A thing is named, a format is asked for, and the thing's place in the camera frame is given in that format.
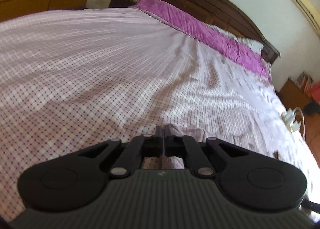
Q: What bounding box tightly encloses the lilac cable knit cardigan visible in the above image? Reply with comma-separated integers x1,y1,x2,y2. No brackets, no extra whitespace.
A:
141,123,253,170

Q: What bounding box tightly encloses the pink checkered bed sheet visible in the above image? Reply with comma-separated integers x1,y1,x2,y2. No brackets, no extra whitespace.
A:
1,8,319,220

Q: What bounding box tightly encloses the magenta quilt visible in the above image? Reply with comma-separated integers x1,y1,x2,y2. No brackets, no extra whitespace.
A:
133,0,271,80

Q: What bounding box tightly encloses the beige power strip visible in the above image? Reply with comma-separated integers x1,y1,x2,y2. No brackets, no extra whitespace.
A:
284,117,296,133

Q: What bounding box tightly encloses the white charger plug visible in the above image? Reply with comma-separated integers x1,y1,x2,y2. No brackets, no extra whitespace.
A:
290,121,301,132
281,108,295,123

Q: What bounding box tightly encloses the wooden sideboard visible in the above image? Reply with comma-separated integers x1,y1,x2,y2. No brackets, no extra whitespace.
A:
278,79,320,165

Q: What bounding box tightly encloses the white pillow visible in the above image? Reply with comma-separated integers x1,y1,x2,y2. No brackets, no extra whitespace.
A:
207,24,264,56

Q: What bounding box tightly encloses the black garment on sideboard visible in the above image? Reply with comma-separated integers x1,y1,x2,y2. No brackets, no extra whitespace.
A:
303,100,320,116

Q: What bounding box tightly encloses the dark wooden headboard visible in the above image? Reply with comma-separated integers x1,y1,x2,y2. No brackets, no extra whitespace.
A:
162,0,280,63

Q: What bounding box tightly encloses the row of books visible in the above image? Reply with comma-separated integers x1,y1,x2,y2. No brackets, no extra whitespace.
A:
295,72,313,94

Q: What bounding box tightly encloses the dark wooden nightstand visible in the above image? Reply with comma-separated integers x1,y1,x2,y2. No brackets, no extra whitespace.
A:
108,0,136,8

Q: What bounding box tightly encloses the orange white curtain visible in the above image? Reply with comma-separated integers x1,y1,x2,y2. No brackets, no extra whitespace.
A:
310,82,320,103

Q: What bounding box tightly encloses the white charging cable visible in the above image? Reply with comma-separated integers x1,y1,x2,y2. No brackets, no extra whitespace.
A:
292,106,307,142

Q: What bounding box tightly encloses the wall air conditioner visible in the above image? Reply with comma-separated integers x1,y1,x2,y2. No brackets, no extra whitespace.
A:
291,0,320,37

